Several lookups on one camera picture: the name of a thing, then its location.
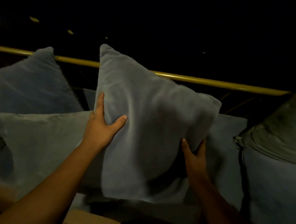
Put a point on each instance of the person's right hand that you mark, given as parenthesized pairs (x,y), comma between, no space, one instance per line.
(194,162)

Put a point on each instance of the person's left hand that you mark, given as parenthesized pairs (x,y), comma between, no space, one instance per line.
(98,131)

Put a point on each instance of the person's right thumb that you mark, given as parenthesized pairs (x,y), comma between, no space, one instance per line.
(186,146)

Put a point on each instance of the person's left thumb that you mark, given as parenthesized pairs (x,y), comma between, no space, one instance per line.
(117,125)

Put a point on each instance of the grey square cushion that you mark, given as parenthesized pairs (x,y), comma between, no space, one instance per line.
(149,126)

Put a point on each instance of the person's right forearm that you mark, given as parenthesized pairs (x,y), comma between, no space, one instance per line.
(222,209)

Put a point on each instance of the person's left forearm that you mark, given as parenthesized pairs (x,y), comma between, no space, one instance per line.
(44,186)

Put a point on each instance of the blue sofa back cushion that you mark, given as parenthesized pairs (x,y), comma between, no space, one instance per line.
(225,156)

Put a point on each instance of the yellow metal railing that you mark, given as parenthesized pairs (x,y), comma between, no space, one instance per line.
(215,82)

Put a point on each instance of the grey flat cushion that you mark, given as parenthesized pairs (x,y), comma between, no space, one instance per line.
(44,146)

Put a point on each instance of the grey-blue cushion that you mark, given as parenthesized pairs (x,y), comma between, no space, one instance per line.
(30,87)

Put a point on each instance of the olive green cushion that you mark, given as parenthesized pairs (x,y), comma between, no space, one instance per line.
(280,130)

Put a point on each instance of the blue sofa seat cushion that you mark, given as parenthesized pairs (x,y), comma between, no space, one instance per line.
(273,192)

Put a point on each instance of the tan wooden sofa edge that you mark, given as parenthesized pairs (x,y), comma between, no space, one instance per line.
(89,221)

